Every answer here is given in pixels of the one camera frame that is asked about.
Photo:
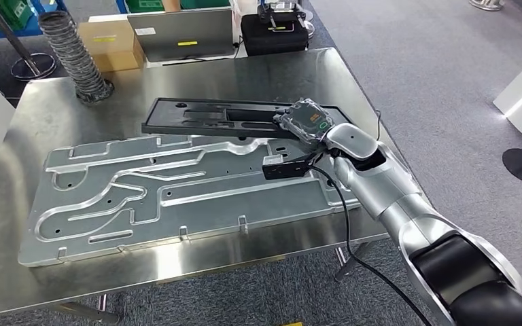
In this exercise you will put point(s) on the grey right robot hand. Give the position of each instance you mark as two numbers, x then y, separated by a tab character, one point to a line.
308	121

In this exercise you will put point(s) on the black plastic panel part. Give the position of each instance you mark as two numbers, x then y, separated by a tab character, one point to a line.
166	121

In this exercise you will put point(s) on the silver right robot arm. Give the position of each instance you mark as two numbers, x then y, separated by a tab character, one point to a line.
378	180

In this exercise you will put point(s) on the stainless steel workbench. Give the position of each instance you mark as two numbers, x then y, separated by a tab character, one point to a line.
153	85

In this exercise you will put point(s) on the blue metal shelf rack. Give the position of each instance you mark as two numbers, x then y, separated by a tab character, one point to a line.
40	27

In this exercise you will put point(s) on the black equipment case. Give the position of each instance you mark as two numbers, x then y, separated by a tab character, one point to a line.
274	42

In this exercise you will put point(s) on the black device with yellow label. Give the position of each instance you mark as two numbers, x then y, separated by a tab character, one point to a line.
283	15

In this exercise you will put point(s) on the stamped grey metal plate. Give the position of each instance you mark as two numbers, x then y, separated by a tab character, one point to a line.
198	216

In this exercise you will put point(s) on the grey laptop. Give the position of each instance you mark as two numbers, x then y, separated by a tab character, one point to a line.
180	31

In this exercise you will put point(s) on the yellow floor tape square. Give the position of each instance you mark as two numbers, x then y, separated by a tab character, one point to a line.
291	324

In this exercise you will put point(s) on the brown cardboard box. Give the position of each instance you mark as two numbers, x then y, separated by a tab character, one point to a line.
108	49

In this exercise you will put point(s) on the green plastic crate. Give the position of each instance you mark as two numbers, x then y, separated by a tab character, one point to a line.
0	15

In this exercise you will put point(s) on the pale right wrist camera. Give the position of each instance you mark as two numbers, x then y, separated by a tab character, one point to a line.
283	170

